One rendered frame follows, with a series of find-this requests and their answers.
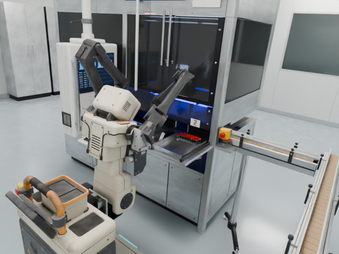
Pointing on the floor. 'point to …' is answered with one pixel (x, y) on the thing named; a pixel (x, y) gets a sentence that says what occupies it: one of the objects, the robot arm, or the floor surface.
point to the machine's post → (218, 109)
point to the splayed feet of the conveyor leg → (232, 232)
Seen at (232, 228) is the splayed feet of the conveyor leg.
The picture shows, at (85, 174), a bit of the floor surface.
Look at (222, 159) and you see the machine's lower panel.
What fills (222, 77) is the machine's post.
